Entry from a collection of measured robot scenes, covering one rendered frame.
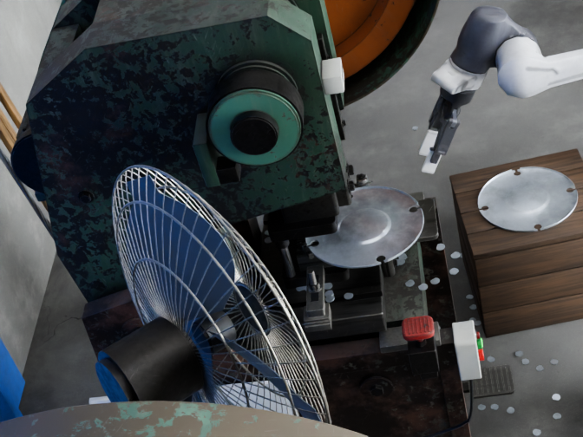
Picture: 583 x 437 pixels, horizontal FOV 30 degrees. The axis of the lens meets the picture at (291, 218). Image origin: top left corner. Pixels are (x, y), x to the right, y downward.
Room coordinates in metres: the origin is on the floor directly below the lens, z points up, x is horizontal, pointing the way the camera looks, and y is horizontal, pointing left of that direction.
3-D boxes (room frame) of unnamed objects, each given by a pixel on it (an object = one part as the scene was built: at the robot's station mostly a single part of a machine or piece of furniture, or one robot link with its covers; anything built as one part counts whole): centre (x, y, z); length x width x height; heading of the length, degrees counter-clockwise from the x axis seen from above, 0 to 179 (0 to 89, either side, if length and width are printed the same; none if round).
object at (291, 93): (1.78, 0.03, 1.31); 0.22 x 0.12 x 0.22; 79
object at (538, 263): (2.41, -0.69, 0.18); 0.40 x 0.38 x 0.35; 84
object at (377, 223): (1.99, -0.16, 0.78); 0.29 x 0.29 x 0.01
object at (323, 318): (1.85, -0.01, 0.76); 0.17 x 0.06 x 0.10; 169
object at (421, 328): (1.65, -0.20, 0.72); 0.07 x 0.06 x 0.08; 79
